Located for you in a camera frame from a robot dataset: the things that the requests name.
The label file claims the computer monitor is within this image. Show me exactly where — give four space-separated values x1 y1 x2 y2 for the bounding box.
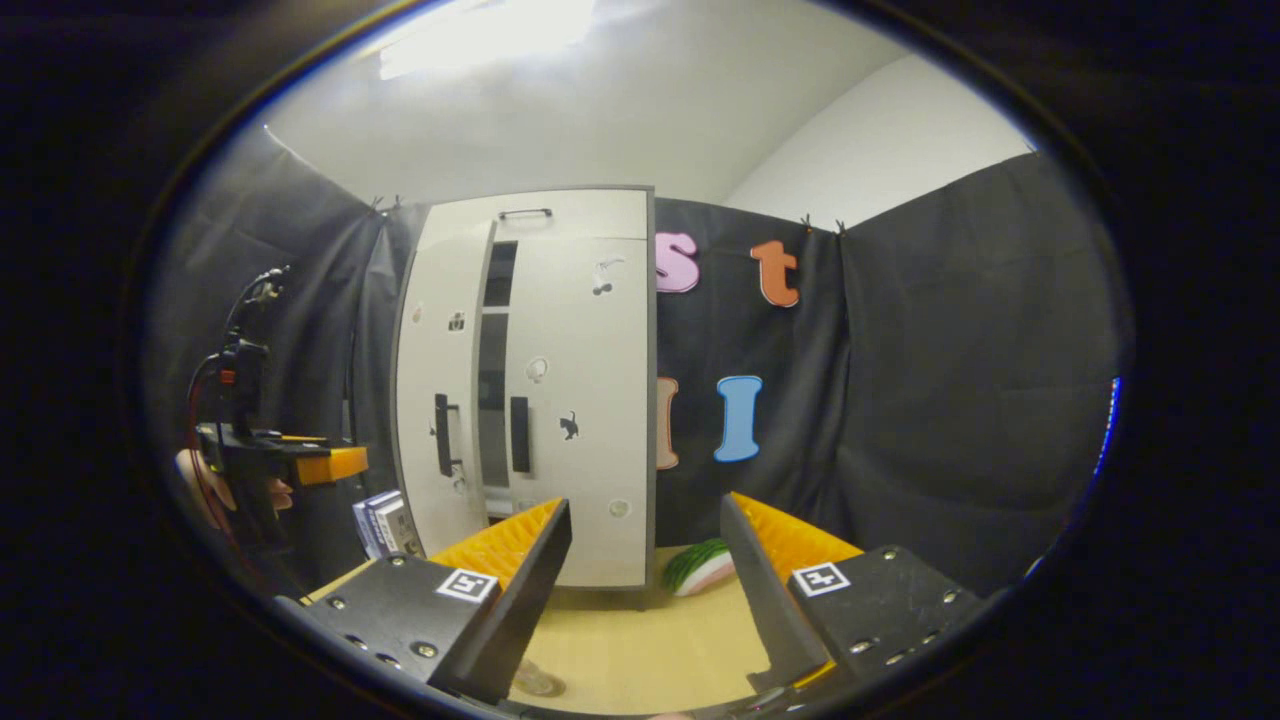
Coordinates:
1093 375 1123 479

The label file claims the white cabinet door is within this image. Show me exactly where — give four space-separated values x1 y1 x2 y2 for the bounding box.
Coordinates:
497 236 651 591
395 220 498 561

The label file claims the white cabinet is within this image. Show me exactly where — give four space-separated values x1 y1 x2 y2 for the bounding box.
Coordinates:
393 186 658 611

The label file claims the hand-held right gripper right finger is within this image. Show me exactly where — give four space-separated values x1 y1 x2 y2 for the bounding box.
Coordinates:
720 490 991 696

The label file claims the toy watermelon slice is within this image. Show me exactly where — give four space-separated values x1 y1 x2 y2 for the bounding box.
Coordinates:
662 538 736 598

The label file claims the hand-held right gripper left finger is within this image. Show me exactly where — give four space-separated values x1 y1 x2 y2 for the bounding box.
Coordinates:
275 497 574 706

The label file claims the ceiling light panel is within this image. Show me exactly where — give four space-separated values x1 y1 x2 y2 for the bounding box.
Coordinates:
378 0 598 81

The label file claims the blue white book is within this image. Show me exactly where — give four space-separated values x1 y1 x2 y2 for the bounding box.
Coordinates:
352 497 389 559
370 490 426 557

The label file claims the black cable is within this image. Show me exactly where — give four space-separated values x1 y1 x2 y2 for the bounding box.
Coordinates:
222 264 292 346

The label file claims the black backdrop cloth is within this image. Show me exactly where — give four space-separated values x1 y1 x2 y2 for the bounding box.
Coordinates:
150 125 1123 601

